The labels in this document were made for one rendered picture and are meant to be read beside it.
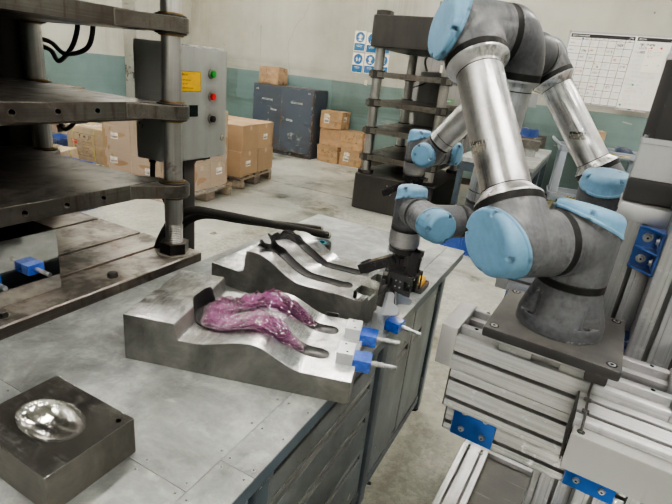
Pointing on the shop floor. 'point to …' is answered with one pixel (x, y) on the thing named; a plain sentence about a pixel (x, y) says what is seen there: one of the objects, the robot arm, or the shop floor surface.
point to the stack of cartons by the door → (339, 140)
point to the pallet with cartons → (249, 150)
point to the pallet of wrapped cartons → (125, 134)
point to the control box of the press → (206, 75)
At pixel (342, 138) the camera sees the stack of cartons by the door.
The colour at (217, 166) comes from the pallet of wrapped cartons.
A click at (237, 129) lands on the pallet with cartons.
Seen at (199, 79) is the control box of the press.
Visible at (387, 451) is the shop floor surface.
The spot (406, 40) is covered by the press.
